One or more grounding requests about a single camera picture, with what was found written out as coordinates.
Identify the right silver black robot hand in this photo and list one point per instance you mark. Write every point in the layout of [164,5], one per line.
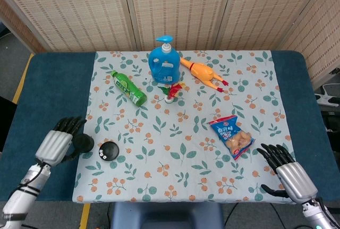
[297,181]

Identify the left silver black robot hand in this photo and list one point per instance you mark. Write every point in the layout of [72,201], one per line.
[54,146]

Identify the black round object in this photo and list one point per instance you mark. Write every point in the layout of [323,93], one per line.
[85,143]

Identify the black round base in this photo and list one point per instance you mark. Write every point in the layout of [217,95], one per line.
[112,149]

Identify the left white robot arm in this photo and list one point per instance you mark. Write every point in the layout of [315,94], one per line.
[26,186]

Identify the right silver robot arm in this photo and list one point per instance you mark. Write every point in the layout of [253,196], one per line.
[320,214]

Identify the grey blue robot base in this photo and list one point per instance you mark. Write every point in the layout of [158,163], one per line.
[164,215]

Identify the black floor equipment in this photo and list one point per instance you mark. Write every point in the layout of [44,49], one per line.
[332,117]

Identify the blue snack bag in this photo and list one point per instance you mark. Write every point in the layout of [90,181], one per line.
[231,136]

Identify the green tea bottle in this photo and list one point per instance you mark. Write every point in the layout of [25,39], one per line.
[127,87]

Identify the floral print tablecloth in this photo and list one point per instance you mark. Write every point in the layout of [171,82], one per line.
[172,133]

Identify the bamboo folding screen panel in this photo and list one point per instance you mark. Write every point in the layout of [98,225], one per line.
[16,24]
[180,6]
[74,11]
[265,8]
[318,37]

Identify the red green feather shuttlecock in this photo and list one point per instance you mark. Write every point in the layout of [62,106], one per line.
[174,91]

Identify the blue pump detergent bottle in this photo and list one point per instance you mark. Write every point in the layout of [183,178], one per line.
[164,67]

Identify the yellow rubber chicken toy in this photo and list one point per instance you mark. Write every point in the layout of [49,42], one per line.
[202,71]

